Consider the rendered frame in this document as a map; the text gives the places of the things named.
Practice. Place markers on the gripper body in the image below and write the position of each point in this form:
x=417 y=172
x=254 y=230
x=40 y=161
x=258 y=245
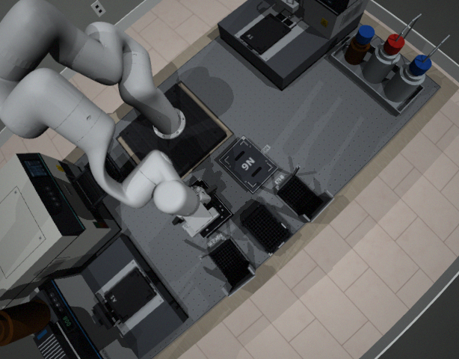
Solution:
x=204 y=199

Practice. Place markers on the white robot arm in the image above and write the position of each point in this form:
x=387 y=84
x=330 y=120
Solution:
x=43 y=98

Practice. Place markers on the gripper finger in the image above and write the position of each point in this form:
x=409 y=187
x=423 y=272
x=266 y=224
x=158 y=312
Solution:
x=177 y=220
x=211 y=191

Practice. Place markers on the black regrip nest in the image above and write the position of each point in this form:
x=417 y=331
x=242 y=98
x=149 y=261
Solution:
x=222 y=220

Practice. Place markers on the blue bottle cap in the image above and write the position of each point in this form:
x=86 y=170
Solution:
x=418 y=67
x=365 y=34

